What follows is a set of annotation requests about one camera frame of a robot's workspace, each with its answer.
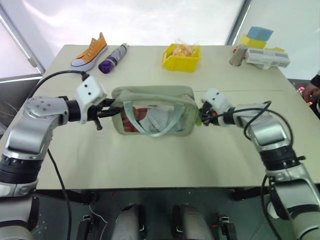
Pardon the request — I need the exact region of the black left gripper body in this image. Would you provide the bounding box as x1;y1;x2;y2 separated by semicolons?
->
86;98;108;131

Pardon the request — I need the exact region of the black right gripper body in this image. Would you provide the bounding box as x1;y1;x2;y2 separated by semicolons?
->
201;103;221;126

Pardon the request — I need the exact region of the green clear-front zip pouch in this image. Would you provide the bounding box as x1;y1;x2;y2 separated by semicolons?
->
110;85;201;140

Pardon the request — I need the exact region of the purple grey folded umbrella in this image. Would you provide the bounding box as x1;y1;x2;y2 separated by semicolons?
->
97;43;130;75

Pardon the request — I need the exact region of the yellow plastic bin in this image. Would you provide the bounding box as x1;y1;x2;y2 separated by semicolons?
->
161;43;202;73

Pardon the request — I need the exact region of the orange canvas sneaker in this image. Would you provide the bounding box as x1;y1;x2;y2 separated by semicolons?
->
69;31;109;72

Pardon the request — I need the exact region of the clear bag of orange snacks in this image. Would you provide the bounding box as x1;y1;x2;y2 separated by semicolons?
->
170;38;201;59

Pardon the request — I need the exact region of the silver can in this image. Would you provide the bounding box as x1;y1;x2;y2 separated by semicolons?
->
229;44;249;67

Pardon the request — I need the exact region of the yellow foam block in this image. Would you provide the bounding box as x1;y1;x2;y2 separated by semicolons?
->
239;34;268;50

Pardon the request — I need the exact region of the white printed carton box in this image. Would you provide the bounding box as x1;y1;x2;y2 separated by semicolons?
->
244;47;291;71

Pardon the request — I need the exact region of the blue foam block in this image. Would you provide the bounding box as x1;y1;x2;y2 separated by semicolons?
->
247;25;275;42

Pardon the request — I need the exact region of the grey rounded robot leg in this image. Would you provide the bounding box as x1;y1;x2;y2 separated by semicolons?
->
172;203;213;240
115;203;147;240

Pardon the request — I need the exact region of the person in dark clothing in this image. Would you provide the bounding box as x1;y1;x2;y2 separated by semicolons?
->
301;68;320;115

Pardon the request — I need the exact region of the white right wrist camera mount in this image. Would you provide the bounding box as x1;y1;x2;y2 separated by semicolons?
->
201;87;235;127

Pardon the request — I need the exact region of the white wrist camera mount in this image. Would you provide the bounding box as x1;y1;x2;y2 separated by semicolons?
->
201;87;235;127
74;75;108;125

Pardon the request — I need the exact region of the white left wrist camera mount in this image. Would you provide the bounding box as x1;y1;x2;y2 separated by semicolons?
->
74;75;108;125

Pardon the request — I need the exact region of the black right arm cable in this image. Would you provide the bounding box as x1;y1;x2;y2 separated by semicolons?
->
216;100;307;240

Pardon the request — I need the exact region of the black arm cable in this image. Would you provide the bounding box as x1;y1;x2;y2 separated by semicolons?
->
31;70;90;240
216;100;307;240

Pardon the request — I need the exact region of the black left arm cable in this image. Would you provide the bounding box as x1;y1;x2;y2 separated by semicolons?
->
31;70;90;240

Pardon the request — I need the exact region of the black table frame bar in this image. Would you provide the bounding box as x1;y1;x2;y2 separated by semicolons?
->
34;187;271;204

